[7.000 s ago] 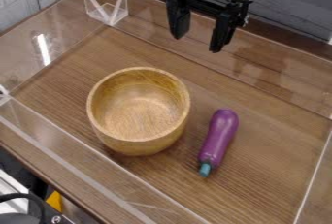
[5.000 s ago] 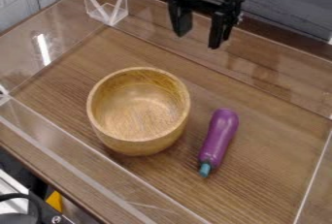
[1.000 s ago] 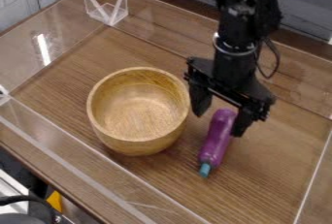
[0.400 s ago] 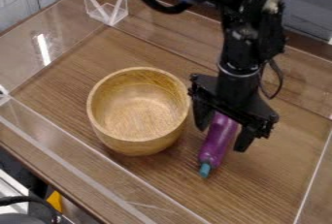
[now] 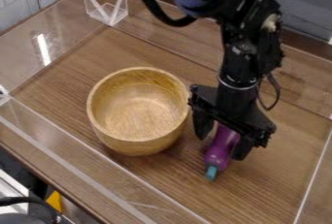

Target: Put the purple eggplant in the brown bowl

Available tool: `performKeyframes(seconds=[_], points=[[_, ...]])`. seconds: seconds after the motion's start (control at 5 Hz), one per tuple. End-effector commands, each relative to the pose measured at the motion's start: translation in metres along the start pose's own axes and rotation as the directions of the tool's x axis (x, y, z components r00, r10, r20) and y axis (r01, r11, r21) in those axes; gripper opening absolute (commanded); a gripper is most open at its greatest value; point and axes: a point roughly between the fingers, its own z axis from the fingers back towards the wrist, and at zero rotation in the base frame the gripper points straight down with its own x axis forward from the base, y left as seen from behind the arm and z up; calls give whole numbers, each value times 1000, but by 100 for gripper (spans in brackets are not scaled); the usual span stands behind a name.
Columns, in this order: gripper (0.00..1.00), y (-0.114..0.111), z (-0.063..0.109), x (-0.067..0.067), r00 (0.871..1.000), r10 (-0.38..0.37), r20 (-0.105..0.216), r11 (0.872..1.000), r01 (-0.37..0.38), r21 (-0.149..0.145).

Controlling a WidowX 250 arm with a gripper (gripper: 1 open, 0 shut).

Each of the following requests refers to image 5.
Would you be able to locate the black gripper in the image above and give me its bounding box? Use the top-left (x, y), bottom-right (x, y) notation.
top-left (188, 77), bottom-right (276, 161)

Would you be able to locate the purple toy eggplant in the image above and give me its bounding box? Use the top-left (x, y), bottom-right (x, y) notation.
top-left (204, 124), bottom-right (240, 181)

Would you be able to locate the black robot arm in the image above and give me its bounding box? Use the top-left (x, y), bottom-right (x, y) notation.
top-left (142, 0), bottom-right (284, 160)

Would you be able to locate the brown wooden bowl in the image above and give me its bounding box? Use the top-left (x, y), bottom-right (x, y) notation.
top-left (86, 67), bottom-right (189, 156)

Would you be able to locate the clear acrylic tray enclosure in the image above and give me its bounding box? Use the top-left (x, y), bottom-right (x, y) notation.
top-left (0, 0), bottom-right (332, 224)

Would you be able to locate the black cable loop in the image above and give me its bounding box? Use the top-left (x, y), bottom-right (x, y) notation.
top-left (0, 196), bottom-right (61, 224)

